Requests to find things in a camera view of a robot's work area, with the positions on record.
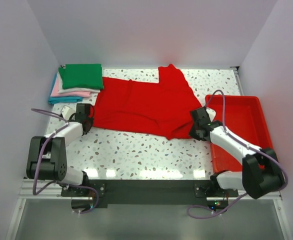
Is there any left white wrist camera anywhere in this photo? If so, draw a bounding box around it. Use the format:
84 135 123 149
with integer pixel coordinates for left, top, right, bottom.
60 105 76 121

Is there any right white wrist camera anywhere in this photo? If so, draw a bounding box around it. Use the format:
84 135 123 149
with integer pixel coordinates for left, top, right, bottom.
205 107 216 122

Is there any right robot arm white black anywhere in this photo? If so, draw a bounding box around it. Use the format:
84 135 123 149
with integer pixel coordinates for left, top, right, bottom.
189 107 287 199

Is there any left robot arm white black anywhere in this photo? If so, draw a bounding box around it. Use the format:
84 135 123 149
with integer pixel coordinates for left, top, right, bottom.
26 103 95 196

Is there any teal folded t shirt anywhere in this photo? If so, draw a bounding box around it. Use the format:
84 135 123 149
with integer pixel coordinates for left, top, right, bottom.
47 74 83 105

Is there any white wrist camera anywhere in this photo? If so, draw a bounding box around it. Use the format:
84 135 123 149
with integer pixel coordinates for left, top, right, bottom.
205 107 216 122
60 105 76 121

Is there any green folded t shirt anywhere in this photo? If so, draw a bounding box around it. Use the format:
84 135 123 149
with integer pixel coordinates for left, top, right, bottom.
58 63 104 90

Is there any red plastic bin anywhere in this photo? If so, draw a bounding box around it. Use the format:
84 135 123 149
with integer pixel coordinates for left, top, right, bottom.
210 95 273 173

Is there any pink folded t shirt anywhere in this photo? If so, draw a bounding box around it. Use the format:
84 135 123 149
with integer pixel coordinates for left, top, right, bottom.
50 74 91 98

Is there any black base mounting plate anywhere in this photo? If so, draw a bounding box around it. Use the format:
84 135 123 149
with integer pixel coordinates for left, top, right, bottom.
61 179 239 209

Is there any red t shirt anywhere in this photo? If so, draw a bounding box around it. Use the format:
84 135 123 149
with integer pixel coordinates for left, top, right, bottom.
93 64 202 140

